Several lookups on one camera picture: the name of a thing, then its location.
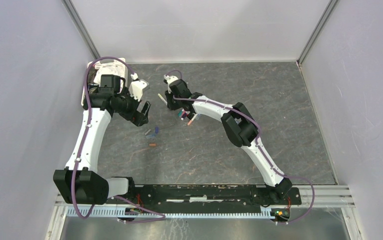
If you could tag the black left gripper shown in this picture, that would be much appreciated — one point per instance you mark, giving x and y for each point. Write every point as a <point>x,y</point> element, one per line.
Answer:
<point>136,117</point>

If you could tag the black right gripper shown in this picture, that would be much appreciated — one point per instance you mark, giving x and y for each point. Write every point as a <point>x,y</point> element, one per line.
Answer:
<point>168,97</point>

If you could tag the blue pen cap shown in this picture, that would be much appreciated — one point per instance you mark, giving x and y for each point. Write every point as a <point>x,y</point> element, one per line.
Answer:
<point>150,136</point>

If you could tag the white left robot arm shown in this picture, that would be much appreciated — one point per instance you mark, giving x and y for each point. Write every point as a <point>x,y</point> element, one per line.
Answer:
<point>79,181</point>

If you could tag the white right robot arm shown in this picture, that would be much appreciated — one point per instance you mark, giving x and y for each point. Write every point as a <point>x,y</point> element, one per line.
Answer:
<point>240,127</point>

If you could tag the white perforated plastic basket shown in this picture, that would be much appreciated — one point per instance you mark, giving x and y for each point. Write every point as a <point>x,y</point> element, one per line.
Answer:
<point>98,94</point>

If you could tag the white cloth in basket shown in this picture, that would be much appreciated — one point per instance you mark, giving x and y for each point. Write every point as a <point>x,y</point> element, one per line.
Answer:
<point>111,68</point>

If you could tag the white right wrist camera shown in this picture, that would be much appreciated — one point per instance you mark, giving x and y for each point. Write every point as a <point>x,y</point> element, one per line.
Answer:
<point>169,79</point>

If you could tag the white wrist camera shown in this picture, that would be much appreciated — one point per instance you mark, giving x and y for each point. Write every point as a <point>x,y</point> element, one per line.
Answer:
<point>137,87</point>
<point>169,79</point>

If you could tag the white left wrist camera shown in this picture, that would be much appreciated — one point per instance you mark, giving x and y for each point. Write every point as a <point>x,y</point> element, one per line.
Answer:
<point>137,87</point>

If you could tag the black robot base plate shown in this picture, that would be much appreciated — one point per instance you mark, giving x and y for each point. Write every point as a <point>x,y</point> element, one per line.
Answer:
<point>209,199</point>

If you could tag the white slotted cable duct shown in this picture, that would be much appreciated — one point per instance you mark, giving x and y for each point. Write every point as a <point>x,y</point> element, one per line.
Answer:
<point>133,213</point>

